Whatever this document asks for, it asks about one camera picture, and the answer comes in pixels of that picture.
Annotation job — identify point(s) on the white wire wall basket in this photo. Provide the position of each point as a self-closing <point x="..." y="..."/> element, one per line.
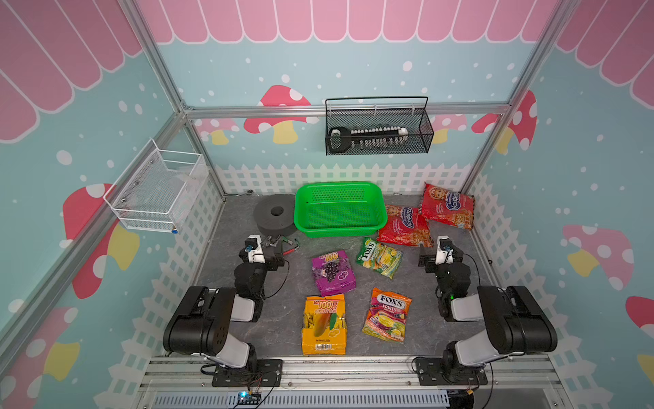
<point x="158" y="190"/>

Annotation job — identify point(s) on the small green circuit board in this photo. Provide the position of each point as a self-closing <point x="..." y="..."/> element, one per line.
<point x="247" y="398"/>

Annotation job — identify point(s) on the purple Lot 100 candy bag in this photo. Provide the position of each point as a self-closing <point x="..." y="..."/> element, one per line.
<point x="333" y="274"/>

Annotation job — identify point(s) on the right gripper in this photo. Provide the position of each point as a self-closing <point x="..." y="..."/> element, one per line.
<point x="430" y="260"/>

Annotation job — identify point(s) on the red candy bag near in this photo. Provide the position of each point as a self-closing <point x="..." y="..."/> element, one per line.
<point x="405" y="227"/>

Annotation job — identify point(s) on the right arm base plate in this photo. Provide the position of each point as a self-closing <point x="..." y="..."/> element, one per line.
<point x="432" y="371"/>

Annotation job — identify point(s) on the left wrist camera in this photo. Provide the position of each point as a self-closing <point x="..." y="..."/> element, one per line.
<point x="254" y="250"/>

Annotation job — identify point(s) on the black socket bit holder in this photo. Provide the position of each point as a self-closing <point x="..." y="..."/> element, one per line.
<point x="341" y="139"/>

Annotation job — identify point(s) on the chrome water tap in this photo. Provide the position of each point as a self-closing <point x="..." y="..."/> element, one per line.
<point x="281" y="243"/>

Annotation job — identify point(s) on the green plastic basket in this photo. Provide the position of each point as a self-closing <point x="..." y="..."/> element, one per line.
<point x="340" y="209"/>

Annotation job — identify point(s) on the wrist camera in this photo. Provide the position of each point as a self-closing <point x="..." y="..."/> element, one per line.
<point x="444" y="251"/>
<point x="254" y="250"/>

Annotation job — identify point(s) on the red candy bag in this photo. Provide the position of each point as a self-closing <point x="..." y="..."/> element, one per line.
<point x="405" y="227"/>
<point x="445" y="206"/>

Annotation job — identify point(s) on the orange Fox's candy bag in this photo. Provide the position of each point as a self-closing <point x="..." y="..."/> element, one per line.
<point x="387" y="316"/>

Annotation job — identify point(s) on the green Fox's candy bag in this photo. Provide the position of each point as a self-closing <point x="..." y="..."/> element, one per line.
<point x="379" y="258"/>

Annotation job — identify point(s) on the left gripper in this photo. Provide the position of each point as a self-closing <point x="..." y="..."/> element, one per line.
<point x="274" y="260"/>

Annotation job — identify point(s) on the red candy bag far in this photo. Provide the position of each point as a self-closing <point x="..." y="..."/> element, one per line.
<point x="445" y="206"/>

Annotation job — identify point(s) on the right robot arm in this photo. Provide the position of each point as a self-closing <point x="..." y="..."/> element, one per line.
<point x="515" y="324"/>

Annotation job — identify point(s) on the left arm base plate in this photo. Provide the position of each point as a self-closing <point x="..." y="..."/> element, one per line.
<point x="264" y="373"/>

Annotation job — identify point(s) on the yellow Lot 100 candy bag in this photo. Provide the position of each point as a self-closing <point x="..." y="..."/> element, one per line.
<point x="324" y="326"/>

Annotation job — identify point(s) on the red handled tool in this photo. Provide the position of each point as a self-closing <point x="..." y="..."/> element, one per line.
<point x="290" y="251"/>

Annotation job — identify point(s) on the black wire wall basket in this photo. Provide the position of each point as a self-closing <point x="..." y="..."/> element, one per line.
<point x="408" y="112"/>

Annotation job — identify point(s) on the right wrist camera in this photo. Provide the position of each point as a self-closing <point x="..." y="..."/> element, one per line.
<point x="444" y="251"/>

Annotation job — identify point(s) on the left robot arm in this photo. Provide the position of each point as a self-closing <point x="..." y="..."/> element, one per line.
<point x="201" y="323"/>

